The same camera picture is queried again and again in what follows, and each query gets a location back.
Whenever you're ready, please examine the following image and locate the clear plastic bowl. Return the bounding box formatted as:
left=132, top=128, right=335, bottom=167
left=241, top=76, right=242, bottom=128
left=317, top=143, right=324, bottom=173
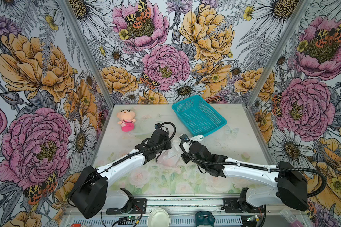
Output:
left=130, top=125, right=155, bottom=136

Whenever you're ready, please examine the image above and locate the dark teal round container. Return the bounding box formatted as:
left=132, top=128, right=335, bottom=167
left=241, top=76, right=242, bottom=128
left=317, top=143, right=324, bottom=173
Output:
left=195, top=211, right=216, bottom=227

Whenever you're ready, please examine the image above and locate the pink plush doll toy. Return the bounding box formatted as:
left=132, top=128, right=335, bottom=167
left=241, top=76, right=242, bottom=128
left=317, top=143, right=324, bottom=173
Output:
left=117, top=109, right=136, bottom=132

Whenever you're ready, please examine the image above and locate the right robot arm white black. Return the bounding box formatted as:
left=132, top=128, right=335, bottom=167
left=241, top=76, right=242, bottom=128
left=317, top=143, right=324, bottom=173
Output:
left=180, top=140, right=308, bottom=211

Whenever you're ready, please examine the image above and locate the right black corrugated cable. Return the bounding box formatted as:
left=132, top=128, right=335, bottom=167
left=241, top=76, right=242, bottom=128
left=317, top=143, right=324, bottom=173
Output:
left=179, top=134, right=327, bottom=198

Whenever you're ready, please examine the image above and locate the pink object bottom right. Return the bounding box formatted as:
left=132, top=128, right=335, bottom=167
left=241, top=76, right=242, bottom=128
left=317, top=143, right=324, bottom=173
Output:
left=280, top=209, right=304, bottom=227

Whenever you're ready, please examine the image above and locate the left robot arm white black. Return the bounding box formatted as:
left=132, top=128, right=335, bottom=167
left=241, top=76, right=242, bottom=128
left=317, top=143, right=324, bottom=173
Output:
left=69, top=128, right=171, bottom=219

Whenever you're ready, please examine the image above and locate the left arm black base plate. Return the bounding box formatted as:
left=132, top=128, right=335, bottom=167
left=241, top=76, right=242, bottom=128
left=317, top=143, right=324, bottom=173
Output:
left=103, top=188, right=147, bottom=215

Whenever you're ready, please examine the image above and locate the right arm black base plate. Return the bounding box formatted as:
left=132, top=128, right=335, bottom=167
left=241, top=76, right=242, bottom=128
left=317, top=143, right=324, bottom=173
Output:
left=221, top=188, right=265, bottom=213

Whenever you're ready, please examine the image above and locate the white translucent plastic bag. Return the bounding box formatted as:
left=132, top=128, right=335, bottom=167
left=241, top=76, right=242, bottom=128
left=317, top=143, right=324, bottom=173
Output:
left=156, top=134, right=204, bottom=168

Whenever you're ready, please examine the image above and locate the white round cup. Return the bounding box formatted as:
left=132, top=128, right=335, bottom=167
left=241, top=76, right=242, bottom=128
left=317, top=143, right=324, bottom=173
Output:
left=147, top=208, right=171, bottom=227

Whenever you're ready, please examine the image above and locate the teal plastic mesh basket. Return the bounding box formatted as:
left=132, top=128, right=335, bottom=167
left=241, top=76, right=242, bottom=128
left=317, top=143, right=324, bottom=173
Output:
left=172, top=96, right=227, bottom=137

